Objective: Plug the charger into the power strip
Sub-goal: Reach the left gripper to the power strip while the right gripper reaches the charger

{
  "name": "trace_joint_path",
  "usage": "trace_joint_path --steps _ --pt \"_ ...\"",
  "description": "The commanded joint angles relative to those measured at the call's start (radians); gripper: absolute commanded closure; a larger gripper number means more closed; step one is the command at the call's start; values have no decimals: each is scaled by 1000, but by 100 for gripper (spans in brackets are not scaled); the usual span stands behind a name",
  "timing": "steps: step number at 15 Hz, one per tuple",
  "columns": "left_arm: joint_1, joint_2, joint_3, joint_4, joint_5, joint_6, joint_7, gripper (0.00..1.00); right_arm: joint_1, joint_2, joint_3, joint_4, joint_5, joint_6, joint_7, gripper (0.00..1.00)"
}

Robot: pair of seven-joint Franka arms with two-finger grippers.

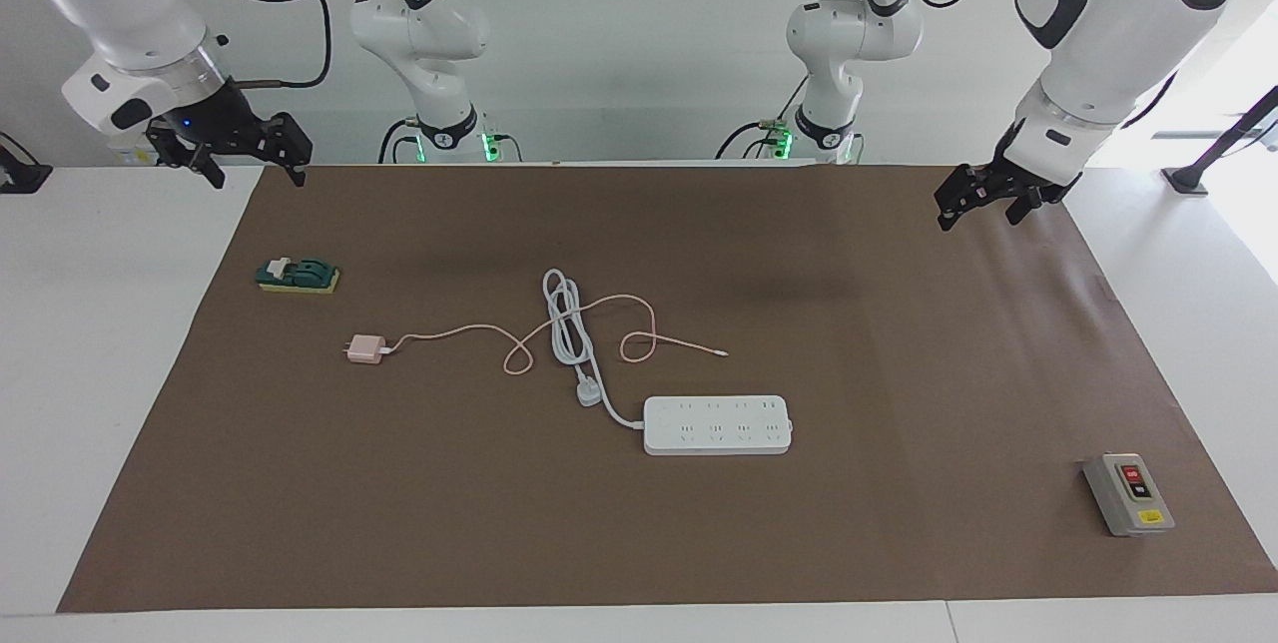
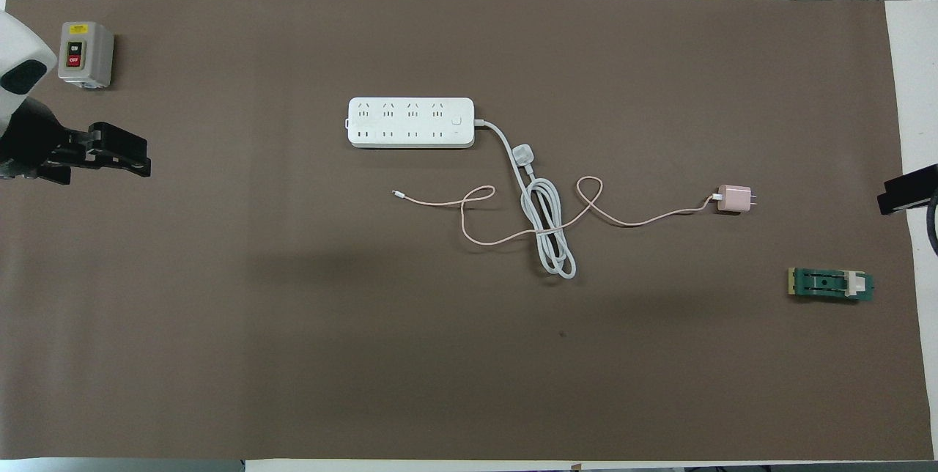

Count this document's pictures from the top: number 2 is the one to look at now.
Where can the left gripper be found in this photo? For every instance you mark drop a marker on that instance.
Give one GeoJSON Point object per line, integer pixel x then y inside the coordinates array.
{"type": "Point", "coordinates": [33, 138]}

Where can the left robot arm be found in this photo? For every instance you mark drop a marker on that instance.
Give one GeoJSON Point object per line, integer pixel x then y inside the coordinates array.
{"type": "Point", "coordinates": [22, 43]}

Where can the white power strip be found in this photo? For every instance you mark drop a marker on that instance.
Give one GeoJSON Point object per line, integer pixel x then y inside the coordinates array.
{"type": "Point", "coordinates": [410, 122]}

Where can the green circuit board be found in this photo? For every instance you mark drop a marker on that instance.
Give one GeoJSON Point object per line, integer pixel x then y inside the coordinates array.
{"type": "Point", "coordinates": [828, 284]}

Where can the pink charger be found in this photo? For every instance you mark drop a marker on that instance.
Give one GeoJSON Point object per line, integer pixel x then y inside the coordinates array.
{"type": "Point", "coordinates": [734, 199]}

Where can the grey switch box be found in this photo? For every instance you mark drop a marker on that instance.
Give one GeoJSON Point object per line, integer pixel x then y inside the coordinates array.
{"type": "Point", "coordinates": [84, 54]}

